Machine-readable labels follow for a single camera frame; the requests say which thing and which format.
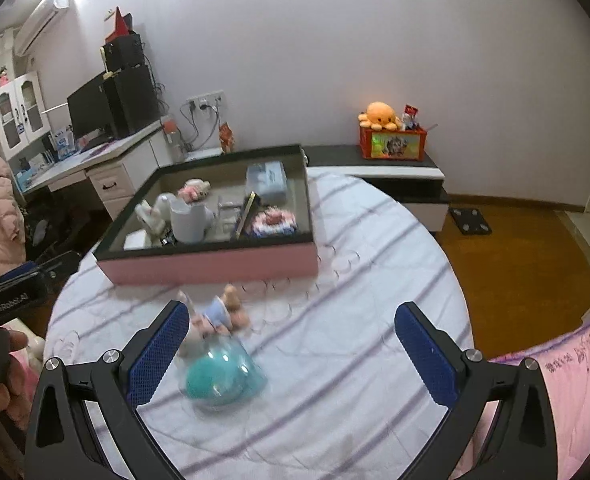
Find white cup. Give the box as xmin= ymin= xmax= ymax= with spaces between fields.
xmin=170 ymin=198 xmax=214 ymax=244

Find black floor scale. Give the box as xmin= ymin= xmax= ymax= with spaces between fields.
xmin=449 ymin=207 xmax=492 ymax=235

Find clear plastic container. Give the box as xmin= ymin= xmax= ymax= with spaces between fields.
xmin=245 ymin=160 xmax=288 ymax=206

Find white air conditioner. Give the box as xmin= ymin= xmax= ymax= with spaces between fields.
xmin=14 ymin=0 xmax=70 ymax=58

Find wall power socket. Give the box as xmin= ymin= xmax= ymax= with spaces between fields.
xmin=186 ymin=90 xmax=225 ymax=110

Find blue case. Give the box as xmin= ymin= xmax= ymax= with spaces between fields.
xmin=234 ymin=192 xmax=261 ymax=240

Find white desk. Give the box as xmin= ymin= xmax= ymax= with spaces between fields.
xmin=22 ymin=120 xmax=172 ymax=219

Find black computer tower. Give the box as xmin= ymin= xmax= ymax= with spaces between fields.
xmin=103 ymin=64 xmax=160 ymax=139

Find black speaker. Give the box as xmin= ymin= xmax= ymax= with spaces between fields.
xmin=102 ymin=34 xmax=145 ymax=72

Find black computer monitor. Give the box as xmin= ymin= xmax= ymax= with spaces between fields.
xmin=67 ymin=73 xmax=114 ymax=153

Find orange octopus plush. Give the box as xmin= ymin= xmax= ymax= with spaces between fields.
xmin=358 ymin=102 xmax=402 ymax=131

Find pink patterned pillow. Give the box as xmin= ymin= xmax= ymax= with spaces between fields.
xmin=454 ymin=309 xmax=590 ymax=480

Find white glass door cabinet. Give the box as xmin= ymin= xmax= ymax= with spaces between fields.
xmin=0 ymin=72 xmax=51 ymax=159

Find pink white block figure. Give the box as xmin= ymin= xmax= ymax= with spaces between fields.
xmin=176 ymin=179 xmax=211 ymax=204

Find teal dome toy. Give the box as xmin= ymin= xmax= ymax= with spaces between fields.
xmin=185 ymin=336 xmax=268 ymax=408

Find pink donut block model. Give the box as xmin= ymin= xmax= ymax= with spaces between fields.
xmin=248 ymin=207 xmax=297 ymax=237

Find small doll figure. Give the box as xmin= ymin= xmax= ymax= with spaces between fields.
xmin=176 ymin=284 xmax=250 ymax=358

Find orange storage crate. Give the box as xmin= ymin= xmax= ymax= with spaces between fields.
xmin=359 ymin=127 xmax=427 ymax=162

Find white striped quilt cover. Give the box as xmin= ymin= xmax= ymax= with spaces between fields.
xmin=43 ymin=167 xmax=476 ymax=480

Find orange cap water bottle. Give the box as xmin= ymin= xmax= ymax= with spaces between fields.
xmin=162 ymin=118 xmax=185 ymax=164

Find person's left hand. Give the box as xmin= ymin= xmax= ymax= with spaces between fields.
xmin=0 ymin=327 xmax=31 ymax=431

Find low black white tv stand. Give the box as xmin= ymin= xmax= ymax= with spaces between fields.
xmin=304 ymin=144 xmax=450 ymax=233

